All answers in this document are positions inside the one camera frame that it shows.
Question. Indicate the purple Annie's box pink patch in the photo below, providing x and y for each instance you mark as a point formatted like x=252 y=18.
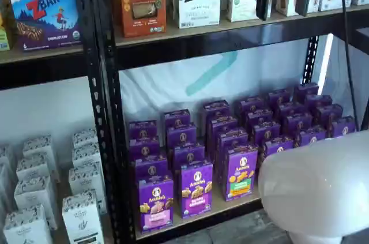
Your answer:
x=142 y=130
x=155 y=198
x=150 y=169
x=144 y=148

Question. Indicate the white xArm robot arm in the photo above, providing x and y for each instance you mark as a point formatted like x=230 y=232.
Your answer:
x=317 y=183

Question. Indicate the purple Annie's snack box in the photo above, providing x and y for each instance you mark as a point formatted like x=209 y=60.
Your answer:
x=307 y=89
x=318 y=101
x=343 y=127
x=328 y=112

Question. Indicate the purple Annie's box brown bunnies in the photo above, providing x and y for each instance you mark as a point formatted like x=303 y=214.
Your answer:
x=279 y=97
x=288 y=108
x=310 y=137
x=297 y=123

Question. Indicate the purple Annie's box yellow patch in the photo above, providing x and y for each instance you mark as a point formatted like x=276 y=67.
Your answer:
x=265 y=131
x=278 y=147
x=250 y=104
x=259 y=117

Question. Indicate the Annie's box green orange patch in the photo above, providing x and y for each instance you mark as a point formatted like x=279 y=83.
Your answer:
x=216 y=108
x=242 y=174
x=232 y=137
x=223 y=124

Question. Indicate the yellow orange Revival box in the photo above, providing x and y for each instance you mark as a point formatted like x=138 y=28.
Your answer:
x=141 y=1

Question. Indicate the purple Annie's box violet patch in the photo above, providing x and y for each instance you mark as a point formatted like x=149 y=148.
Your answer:
x=196 y=189
x=188 y=154
x=181 y=135
x=177 y=117

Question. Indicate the blue Z Bar box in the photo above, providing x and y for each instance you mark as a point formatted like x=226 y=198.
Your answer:
x=43 y=19

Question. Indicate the white botanical print box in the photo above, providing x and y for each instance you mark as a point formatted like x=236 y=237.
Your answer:
x=86 y=156
x=39 y=146
x=34 y=192
x=27 y=226
x=82 y=215
x=33 y=166
x=86 y=180
x=5 y=154
x=85 y=137

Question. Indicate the yellow Bobo's snack box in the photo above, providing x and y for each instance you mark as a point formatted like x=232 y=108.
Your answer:
x=3 y=39

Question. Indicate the black metal shelving rack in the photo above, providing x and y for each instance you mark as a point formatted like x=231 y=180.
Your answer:
x=43 y=74
x=201 y=50

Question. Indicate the white sheet with teal stripe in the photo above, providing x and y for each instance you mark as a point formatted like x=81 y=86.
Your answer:
x=161 y=88

